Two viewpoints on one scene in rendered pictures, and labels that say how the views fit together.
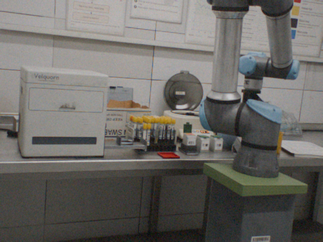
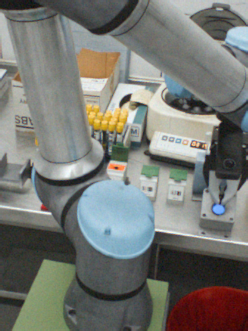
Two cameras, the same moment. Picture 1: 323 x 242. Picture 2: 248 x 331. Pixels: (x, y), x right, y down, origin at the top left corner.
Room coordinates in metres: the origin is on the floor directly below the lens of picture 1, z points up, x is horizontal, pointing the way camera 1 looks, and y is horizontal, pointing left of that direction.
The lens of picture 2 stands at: (0.75, -0.68, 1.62)
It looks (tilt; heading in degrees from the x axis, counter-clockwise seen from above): 33 degrees down; 31
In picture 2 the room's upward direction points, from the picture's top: 3 degrees clockwise
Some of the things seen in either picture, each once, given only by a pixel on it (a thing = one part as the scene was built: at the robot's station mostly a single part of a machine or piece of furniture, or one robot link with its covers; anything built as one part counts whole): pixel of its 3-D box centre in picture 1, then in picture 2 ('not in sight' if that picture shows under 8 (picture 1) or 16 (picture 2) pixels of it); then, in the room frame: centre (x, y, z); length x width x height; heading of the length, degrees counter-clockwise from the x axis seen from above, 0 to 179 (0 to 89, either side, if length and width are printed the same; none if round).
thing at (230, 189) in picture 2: not in sight; (230, 183); (1.67, -0.38, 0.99); 0.06 x 0.03 x 0.09; 23
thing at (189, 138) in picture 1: (189, 141); (116, 178); (1.63, -0.13, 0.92); 0.05 x 0.04 x 0.06; 21
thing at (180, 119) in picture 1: (190, 125); (194, 120); (1.97, -0.15, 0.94); 0.30 x 0.24 x 0.12; 14
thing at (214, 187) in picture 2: not in sight; (215, 181); (1.66, -0.35, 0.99); 0.06 x 0.03 x 0.09; 23
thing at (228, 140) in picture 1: (228, 138); (215, 176); (1.77, -0.31, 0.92); 0.10 x 0.07 x 0.10; 116
